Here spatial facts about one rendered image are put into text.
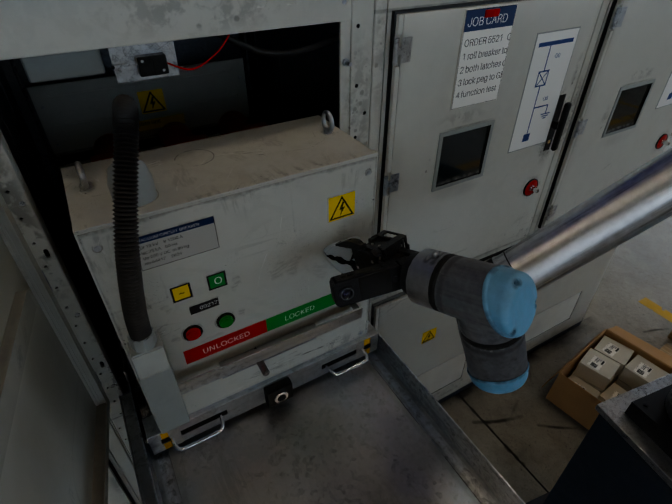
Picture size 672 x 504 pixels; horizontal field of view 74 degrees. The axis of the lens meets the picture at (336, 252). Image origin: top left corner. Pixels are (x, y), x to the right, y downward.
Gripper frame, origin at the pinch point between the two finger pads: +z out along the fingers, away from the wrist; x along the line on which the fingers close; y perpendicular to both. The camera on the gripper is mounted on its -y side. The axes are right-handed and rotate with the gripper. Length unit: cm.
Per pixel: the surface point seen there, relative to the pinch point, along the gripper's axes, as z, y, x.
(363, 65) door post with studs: 6.5, 24.2, 29.3
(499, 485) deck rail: -32, 3, -43
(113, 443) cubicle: 45, -43, -43
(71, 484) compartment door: 17, -52, -24
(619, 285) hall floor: 5, 208, -125
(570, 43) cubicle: -10, 82, 22
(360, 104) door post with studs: 8.6, 23.8, 21.9
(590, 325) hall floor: 5, 164, -125
